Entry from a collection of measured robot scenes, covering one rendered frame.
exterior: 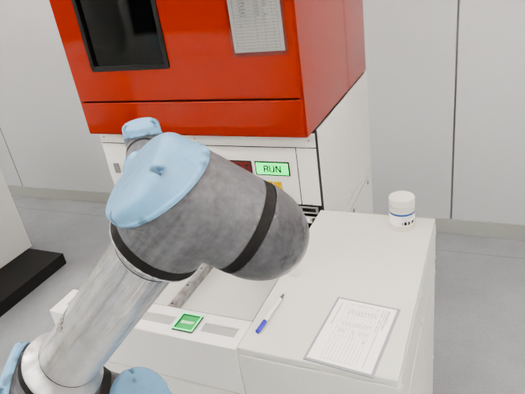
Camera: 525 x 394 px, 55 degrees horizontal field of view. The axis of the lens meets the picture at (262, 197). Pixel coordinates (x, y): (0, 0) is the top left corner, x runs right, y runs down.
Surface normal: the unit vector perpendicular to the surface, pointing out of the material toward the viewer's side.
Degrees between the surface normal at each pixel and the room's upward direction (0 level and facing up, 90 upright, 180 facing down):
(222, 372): 90
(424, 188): 90
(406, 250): 0
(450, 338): 0
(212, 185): 58
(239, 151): 90
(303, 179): 90
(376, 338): 0
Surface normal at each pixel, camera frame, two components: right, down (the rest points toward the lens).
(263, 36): -0.39, 0.47
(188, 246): 0.11, 0.70
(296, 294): -0.14, -0.88
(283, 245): 0.56, 0.20
